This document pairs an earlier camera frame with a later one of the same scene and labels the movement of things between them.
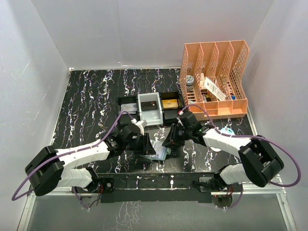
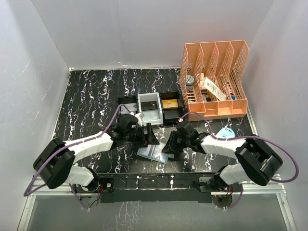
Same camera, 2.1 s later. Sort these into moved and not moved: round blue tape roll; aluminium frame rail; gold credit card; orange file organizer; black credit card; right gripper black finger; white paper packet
Moved: right gripper black finger
Not moved: orange file organizer; gold credit card; round blue tape roll; aluminium frame rail; white paper packet; black credit card
